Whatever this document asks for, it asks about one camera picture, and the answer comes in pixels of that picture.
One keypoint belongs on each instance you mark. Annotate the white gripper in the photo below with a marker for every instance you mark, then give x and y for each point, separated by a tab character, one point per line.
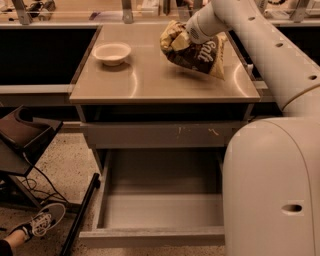
196	33

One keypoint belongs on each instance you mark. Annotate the brown chip bag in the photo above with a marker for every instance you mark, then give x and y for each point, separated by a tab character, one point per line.
205	58

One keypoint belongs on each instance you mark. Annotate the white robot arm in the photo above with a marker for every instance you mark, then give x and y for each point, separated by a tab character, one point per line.
271	169

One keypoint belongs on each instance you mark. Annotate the grey drawer cabinet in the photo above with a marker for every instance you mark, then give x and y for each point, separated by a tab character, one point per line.
148	88

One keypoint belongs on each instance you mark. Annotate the closed upper drawer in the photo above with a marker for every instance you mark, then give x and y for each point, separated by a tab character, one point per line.
116	135

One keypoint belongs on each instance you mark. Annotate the open middle drawer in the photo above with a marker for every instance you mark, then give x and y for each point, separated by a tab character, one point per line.
157	198

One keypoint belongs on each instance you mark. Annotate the white paper bowl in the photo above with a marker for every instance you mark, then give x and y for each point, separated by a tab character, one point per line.
111	54

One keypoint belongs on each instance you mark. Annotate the black pole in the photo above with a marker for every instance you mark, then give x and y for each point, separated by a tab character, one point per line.
67	246

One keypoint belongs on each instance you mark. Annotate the dark angled stand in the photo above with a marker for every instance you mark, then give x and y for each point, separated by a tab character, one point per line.
23	140

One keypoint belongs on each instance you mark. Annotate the grey sneaker with laces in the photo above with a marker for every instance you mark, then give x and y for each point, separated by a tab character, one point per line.
47	218

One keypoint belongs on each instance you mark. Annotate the person's lower leg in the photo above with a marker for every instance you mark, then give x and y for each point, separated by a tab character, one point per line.
12	241

